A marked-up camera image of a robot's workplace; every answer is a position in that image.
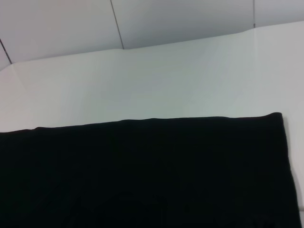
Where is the black t-shirt with white print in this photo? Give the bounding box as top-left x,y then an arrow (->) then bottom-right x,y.
0,112 -> 304,228

